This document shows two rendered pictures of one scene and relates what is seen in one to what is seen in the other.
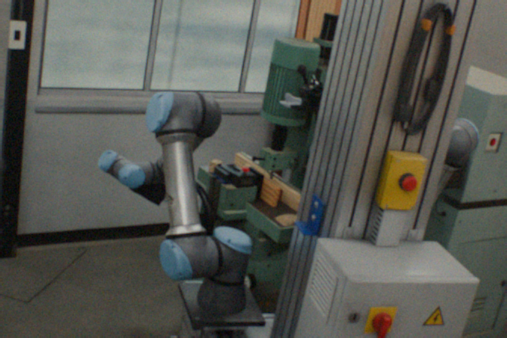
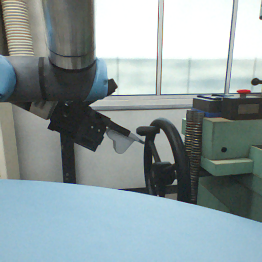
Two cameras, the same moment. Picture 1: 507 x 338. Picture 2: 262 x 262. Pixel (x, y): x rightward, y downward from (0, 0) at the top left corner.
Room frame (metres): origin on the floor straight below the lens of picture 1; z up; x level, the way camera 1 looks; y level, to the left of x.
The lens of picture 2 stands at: (1.93, 0.04, 1.06)
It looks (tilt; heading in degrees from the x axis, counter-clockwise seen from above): 14 degrees down; 25
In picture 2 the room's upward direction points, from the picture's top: straight up
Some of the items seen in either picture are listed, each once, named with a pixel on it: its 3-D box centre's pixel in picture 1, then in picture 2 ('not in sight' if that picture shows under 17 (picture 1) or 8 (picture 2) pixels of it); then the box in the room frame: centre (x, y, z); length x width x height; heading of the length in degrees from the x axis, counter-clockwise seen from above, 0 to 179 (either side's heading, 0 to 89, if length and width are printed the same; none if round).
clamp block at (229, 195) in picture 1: (231, 192); (221, 132); (2.56, 0.08, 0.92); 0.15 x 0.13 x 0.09; 37
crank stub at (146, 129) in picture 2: not in sight; (147, 130); (2.46, 0.24, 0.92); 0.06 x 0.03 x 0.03; 127
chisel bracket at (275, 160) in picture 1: (278, 160); not in sight; (2.70, -0.08, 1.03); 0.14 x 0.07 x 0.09; 127
